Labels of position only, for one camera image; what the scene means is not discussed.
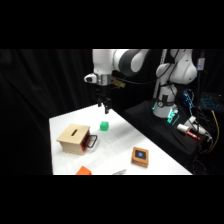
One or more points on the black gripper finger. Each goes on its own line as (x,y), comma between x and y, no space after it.
(107,107)
(99,102)

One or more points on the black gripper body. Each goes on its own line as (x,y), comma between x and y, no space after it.
(103,91)

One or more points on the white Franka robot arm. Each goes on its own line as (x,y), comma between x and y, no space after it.
(103,63)

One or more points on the green cube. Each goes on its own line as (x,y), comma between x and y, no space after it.
(104,126)

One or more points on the wooden box with slot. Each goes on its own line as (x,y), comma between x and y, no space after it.
(72,137)

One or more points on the wooden block with blue button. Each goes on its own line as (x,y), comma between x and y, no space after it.
(140,156)

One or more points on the black curtain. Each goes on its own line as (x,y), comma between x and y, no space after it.
(40,86)

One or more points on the green lit control box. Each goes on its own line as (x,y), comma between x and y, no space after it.
(172,115)

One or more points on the orange block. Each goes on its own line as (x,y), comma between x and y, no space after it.
(83,171)

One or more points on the white cylinder with red tip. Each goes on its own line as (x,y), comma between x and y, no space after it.
(185,130)

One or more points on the blue lit keyboard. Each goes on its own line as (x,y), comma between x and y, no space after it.
(209,101)

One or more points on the tan wrist camera box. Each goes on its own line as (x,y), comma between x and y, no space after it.
(119,83)

